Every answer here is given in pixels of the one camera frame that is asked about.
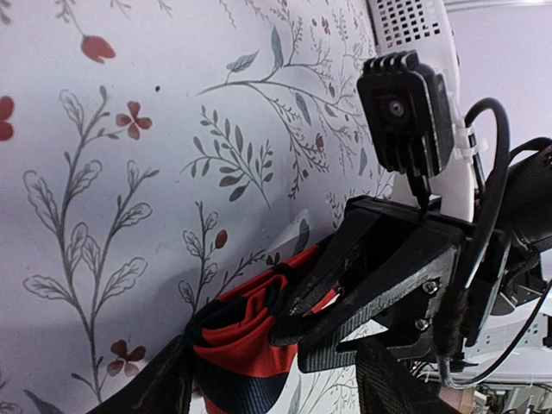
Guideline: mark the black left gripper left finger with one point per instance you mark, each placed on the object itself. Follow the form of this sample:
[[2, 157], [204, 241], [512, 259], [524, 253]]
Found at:
[[163, 386]]

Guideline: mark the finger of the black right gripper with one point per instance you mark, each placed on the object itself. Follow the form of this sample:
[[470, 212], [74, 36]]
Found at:
[[333, 301], [362, 256]]

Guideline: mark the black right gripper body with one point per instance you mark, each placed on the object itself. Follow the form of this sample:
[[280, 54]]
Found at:
[[443, 314]]

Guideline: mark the red black striped tie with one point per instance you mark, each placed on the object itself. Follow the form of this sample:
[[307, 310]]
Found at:
[[235, 366]]

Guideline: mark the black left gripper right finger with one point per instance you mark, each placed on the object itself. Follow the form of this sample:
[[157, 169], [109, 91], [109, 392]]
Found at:
[[386, 387]]

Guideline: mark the floral patterned table mat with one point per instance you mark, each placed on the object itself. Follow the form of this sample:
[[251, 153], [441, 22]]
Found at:
[[155, 155]]

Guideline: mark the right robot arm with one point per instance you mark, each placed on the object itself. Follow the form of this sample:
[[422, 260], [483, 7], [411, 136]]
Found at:
[[468, 215]]

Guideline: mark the white perforated plastic basket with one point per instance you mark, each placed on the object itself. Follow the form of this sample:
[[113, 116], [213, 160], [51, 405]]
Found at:
[[409, 25]]

